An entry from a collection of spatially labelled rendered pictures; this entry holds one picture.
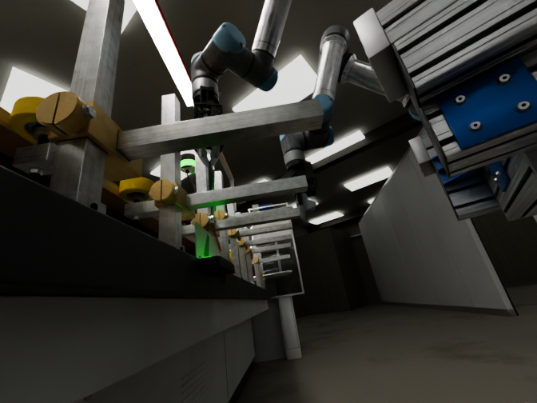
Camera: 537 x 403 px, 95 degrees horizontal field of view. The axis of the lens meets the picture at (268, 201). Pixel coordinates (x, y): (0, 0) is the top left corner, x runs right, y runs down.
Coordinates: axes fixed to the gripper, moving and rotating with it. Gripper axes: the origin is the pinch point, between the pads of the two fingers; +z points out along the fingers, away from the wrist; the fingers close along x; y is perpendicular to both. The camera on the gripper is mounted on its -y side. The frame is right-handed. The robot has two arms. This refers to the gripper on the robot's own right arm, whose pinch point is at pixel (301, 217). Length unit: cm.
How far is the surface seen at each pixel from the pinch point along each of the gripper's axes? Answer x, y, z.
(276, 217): -1.5, -8.4, -1.5
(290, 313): 225, -9, 38
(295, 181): -26.5, -2.8, -1.1
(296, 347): 225, -9, 72
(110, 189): -29, -46, -6
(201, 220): -8.5, -31.0, -2.2
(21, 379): -56, -32, 27
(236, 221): -1.5, -21.7, -2.5
